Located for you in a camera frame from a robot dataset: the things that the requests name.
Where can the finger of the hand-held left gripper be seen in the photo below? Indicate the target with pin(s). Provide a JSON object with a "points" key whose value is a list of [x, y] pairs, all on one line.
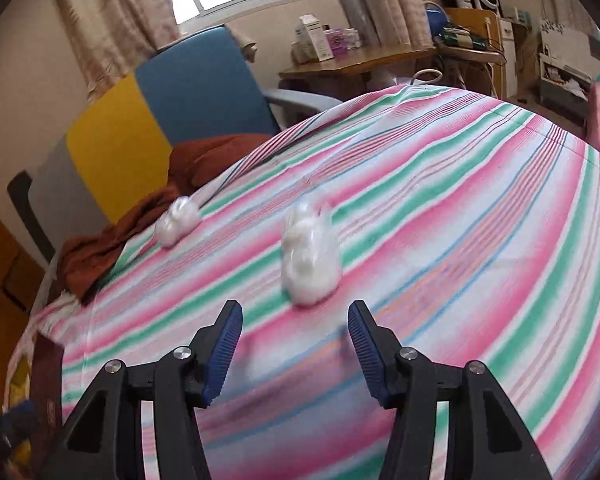
{"points": [[17, 417]]}

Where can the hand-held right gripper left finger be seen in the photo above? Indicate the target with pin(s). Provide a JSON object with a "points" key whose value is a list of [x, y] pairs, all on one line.
{"points": [[222, 355]]}

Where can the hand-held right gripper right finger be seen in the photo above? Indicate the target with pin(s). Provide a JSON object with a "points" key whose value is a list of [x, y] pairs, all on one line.
{"points": [[367, 355]]}

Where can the gold tin box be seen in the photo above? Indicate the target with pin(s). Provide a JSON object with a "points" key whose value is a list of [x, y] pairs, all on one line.
{"points": [[47, 390]]}

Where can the white plastic bag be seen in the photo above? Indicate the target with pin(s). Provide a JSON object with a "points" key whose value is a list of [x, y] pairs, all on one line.
{"points": [[177, 222], [310, 260]]}

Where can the wooden wardrobe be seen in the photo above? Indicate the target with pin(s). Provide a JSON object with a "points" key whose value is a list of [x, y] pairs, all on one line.
{"points": [[0, 285]]}

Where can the maroon jacket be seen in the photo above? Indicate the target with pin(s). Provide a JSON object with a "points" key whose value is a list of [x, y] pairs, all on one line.
{"points": [[110, 255]]}

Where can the grey yellow blue armchair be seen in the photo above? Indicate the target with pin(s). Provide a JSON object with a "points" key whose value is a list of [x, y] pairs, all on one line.
{"points": [[115, 135]]}

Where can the wooden desk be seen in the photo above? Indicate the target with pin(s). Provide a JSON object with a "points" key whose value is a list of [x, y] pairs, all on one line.
{"points": [[355, 65]]}

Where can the wooden cabinet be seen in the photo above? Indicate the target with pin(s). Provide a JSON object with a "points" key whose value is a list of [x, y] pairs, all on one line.
{"points": [[480, 65]]}

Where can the small purple box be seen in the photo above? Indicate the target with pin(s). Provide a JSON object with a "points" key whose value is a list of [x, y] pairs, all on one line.
{"points": [[336, 40]]}

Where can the tall white box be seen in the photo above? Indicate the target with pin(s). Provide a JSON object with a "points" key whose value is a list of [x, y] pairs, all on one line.
{"points": [[314, 37]]}

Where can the white cabinet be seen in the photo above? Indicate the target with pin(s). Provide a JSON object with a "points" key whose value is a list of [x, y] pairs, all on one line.
{"points": [[507, 55]]}

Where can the blue jug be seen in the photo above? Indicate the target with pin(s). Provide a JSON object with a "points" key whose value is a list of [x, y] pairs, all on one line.
{"points": [[435, 17]]}

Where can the white shelf unit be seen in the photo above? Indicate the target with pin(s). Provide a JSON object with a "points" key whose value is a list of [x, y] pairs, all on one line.
{"points": [[565, 65]]}

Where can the patterned beige curtain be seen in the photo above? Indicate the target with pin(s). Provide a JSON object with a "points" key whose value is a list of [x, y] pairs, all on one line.
{"points": [[110, 20], [385, 0]]}

